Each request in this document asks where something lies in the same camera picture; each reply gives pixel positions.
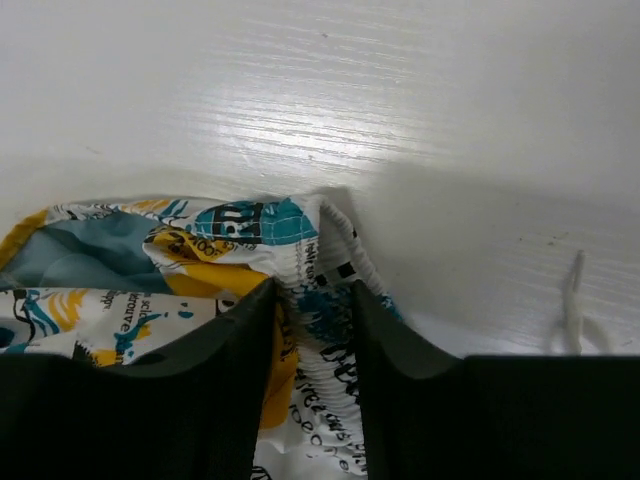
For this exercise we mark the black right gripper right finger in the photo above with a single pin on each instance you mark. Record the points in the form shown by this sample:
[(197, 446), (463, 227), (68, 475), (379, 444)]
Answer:
[(427, 414)]

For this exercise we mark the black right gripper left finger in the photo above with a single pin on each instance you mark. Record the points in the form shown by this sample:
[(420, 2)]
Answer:
[(188, 410)]

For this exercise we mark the patterned white teal yellow shorts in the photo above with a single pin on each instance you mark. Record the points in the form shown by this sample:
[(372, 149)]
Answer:
[(109, 283)]

